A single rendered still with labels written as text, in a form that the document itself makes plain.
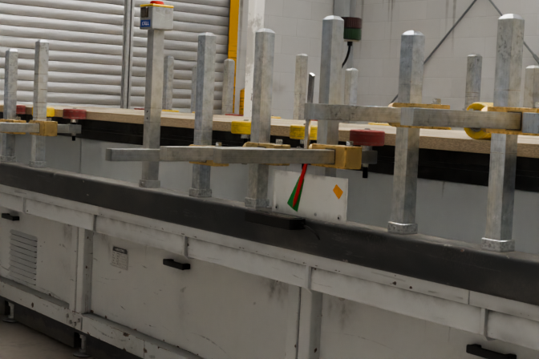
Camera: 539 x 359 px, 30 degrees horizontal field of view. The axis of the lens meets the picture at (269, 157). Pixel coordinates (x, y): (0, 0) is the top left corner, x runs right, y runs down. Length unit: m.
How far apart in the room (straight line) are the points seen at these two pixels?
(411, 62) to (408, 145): 0.17
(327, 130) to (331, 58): 0.16
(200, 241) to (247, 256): 0.21
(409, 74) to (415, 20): 10.00
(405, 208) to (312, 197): 0.28
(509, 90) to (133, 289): 1.89
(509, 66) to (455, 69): 9.68
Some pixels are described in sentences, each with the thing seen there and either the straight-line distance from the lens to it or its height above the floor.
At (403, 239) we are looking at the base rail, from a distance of 2.06.
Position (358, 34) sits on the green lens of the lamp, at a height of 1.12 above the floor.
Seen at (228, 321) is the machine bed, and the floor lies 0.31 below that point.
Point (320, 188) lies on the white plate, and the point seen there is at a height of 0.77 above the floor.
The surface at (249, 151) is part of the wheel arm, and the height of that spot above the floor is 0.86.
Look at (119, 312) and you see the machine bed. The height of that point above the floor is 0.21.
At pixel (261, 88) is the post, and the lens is 2.45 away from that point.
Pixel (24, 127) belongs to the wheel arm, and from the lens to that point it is 3.47.
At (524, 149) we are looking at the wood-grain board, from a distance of 2.10.
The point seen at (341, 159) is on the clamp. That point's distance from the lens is 2.21.
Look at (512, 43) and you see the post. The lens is 1.91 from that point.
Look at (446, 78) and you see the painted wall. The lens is 11.68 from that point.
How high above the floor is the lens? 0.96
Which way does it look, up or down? 3 degrees down
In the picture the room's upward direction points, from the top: 3 degrees clockwise
